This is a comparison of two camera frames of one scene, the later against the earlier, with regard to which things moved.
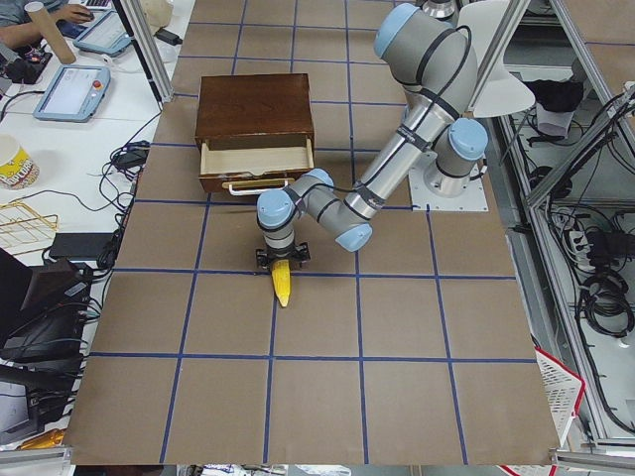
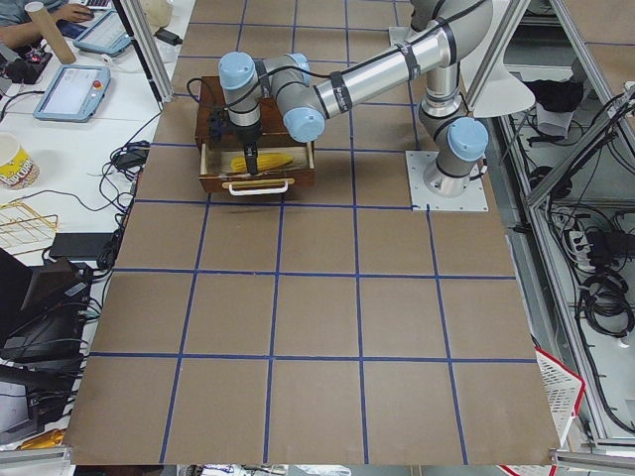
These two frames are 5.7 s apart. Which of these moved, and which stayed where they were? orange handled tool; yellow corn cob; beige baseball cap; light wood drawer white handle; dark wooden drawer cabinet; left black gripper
Moved: left black gripper; yellow corn cob
Stayed: light wood drawer white handle; orange handled tool; beige baseball cap; dark wooden drawer cabinet
